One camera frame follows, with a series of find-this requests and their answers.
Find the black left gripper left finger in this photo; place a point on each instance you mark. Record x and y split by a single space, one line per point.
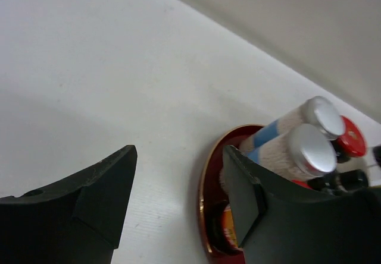
78 219

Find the red cap sauce jar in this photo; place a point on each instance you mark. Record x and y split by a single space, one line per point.
351 144

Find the black lid spice jar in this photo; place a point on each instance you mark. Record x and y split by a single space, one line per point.
337 183

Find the red cap chili jar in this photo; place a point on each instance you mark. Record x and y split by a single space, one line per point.
219 226

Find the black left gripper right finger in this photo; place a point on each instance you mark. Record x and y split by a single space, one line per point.
278 221

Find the silver cap shaker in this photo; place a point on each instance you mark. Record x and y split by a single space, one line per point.
317 111
300 154

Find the red round tray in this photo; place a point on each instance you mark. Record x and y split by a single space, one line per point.
211 169

